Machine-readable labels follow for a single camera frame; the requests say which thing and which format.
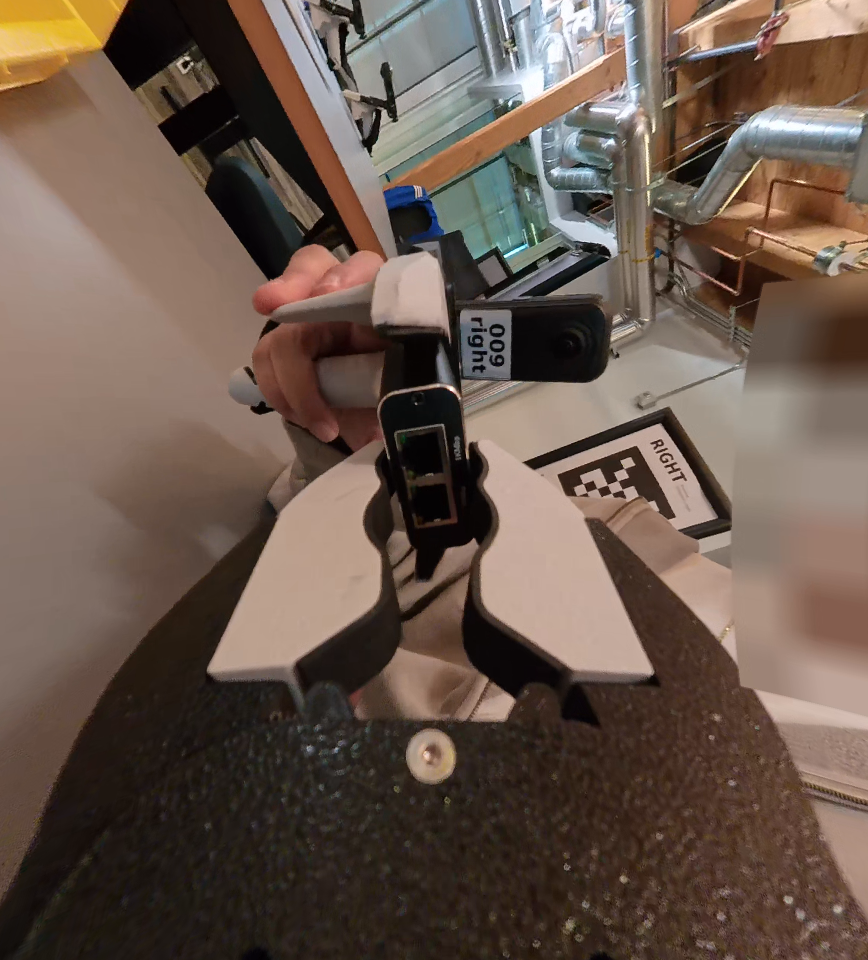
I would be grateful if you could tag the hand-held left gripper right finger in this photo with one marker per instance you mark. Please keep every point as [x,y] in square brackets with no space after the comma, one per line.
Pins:
[561,592]

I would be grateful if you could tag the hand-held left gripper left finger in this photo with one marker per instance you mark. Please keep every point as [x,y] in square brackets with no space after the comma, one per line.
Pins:
[306,585]

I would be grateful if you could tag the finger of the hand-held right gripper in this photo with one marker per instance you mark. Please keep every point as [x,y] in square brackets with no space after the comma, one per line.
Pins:
[422,360]

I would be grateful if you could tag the black ethernet splitter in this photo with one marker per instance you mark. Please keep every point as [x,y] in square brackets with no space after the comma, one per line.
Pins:
[434,450]

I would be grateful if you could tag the person's right hand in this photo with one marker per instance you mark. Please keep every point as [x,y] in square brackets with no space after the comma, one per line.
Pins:
[284,367]

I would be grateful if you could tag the framed checker marker poster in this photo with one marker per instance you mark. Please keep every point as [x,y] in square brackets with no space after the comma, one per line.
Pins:
[629,480]

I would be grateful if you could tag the silver vertical pipe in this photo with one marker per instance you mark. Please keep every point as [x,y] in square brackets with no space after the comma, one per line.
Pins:
[633,225]

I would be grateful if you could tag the dark office chair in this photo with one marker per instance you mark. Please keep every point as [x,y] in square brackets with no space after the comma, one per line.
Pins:
[253,217]

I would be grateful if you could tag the yellow plastic bin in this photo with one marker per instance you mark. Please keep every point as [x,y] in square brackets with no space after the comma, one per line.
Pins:
[21,45]

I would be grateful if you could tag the silver ventilation duct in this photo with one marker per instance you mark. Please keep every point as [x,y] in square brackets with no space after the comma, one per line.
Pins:
[794,131]

